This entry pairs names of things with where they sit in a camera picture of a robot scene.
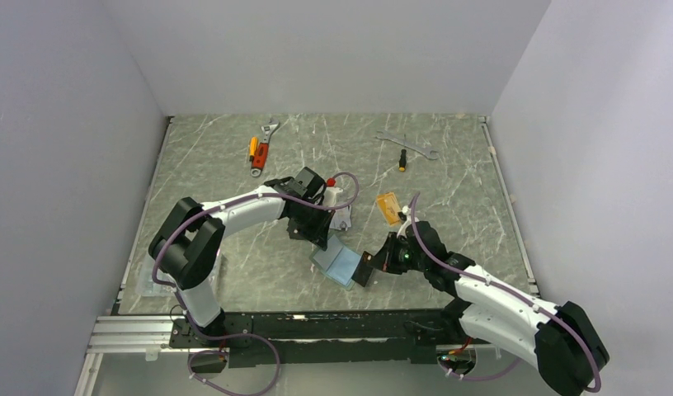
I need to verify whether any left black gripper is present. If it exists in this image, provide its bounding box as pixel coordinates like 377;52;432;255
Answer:
290;200;336;250

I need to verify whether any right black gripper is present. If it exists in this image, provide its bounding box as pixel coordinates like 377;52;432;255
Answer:
368;232;429;275

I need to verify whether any single black VIP card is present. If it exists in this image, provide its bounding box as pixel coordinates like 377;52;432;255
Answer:
351;252;374;288

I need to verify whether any green card holder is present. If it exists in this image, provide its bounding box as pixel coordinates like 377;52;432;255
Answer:
309;233;361;290

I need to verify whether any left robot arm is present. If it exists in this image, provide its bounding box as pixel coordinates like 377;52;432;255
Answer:
148;167;336;347

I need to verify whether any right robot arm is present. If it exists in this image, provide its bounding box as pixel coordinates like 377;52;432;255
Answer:
361;221;610;395

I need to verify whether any silver VIP card stack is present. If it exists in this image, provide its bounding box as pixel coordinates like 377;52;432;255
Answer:
330;206;351;231

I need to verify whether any orange card stack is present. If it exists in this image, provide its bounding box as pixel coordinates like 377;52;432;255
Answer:
375;192;402;226

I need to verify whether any red adjustable wrench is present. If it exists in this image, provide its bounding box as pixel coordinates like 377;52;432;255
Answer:
250;118;280;177

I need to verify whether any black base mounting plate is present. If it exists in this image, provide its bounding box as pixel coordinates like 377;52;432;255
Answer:
168;309;476;368

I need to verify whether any black yellow small screwdriver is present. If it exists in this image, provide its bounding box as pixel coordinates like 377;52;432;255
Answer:
398;145;407;172

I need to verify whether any silver open-end spanner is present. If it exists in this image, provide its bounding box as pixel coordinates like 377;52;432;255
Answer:
374;130;440;160

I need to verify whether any clear plastic bag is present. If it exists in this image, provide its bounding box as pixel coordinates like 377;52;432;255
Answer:
136;254;224;297

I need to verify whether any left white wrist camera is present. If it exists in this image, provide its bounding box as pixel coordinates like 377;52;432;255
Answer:
321;177;343;208

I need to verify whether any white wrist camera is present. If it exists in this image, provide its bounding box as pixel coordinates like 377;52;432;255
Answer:
321;177;343;208
398;205;411;224

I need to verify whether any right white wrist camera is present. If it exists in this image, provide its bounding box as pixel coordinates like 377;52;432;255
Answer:
398;205;411;224

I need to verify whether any yellow handled screwdriver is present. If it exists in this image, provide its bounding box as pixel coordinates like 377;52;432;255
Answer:
247;136;259;163

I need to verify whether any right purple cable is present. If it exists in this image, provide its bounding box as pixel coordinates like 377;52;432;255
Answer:
407;192;604;394

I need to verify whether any aluminium rail frame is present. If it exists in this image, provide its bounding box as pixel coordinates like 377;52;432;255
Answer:
73;310;586;396

